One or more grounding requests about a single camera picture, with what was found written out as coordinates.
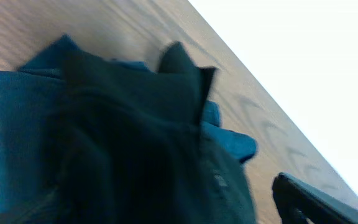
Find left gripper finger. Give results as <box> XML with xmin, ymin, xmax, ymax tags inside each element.
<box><xmin>272</xmin><ymin>172</ymin><xmax>358</xmax><ymax>224</ymax></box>

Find black Sydro t-shirt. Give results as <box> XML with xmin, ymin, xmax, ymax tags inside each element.
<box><xmin>45</xmin><ymin>42</ymin><xmax>256</xmax><ymax>224</ymax></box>

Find folded navy blue shorts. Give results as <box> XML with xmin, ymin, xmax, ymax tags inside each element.
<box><xmin>0</xmin><ymin>35</ymin><xmax>243</xmax><ymax>223</ymax></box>

